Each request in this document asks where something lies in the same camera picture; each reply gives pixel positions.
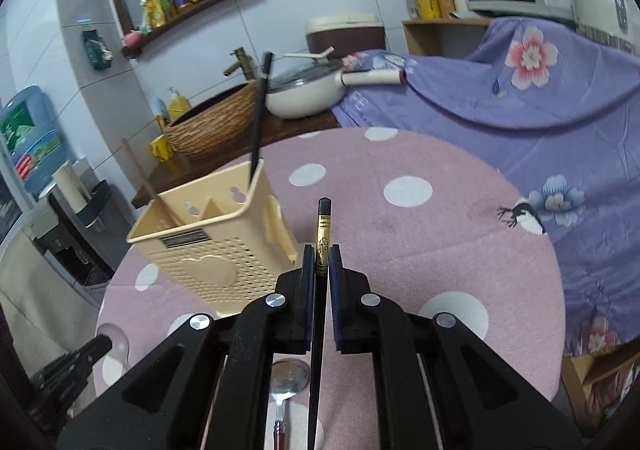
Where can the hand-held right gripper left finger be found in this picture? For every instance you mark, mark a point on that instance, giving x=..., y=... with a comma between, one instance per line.
x=307, y=272

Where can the light wooden cabinet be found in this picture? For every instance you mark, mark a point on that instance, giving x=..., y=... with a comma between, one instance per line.
x=425, y=37

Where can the white pan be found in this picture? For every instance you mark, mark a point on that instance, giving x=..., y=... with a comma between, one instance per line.
x=300, y=102

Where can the pink toy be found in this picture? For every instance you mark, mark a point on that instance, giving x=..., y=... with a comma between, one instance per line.
x=132, y=38

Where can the blue water jug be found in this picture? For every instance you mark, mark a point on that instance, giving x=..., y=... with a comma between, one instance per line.
x=32, y=140

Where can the black chopstick with gold print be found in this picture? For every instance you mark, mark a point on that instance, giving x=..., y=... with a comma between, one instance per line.
x=324, y=230

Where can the wooden furniture frame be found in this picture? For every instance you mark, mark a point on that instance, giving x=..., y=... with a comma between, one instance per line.
x=600, y=370

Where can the purple floral cloth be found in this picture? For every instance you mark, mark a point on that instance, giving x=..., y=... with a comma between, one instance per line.
x=500, y=130

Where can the wicker basin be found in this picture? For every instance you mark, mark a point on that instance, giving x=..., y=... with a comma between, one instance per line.
x=215, y=130

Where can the metal spoon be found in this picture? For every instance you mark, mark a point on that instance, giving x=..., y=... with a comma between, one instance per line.
x=289, y=377
x=117, y=337

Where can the yellow soap bottle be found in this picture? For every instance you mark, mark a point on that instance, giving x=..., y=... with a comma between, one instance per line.
x=178, y=107

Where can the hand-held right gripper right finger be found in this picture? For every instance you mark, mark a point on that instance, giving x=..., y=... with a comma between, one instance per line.
x=334, y=275

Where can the water dispenser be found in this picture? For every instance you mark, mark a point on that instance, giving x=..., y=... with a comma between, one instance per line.
x=75, y=240

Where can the green wall packet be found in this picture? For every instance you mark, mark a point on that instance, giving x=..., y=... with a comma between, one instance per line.
x=96, y=47

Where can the stack of paper cups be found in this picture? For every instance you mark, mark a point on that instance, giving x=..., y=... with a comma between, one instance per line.
x=72, y=187

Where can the brown rice cooker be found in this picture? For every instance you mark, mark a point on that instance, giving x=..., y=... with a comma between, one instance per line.
x=345, y=37

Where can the beige cover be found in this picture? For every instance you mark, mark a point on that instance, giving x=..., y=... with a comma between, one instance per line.
x=35, y=310

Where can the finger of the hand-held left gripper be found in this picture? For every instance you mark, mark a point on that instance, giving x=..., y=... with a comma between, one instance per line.
x=75, y=362

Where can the white electric kettle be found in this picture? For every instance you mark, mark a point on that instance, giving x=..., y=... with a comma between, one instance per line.
x=595, y=0

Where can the yellow mug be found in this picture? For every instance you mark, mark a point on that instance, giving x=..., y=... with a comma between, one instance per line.
x=161, y=149

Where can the brass faucet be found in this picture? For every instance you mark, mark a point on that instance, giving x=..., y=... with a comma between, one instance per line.
x=242, y=61

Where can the cream plastic utensil holder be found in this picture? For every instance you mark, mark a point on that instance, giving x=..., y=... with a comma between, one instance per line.
x=210, y=270

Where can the glass pan lid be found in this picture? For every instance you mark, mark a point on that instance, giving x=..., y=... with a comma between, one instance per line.
x=300, y=72

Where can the dark wooden counter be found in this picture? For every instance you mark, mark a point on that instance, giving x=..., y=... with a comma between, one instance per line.
x=280, y=130

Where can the brown wooden chopstick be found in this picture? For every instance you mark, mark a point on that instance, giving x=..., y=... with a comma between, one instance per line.
x=142, y=175

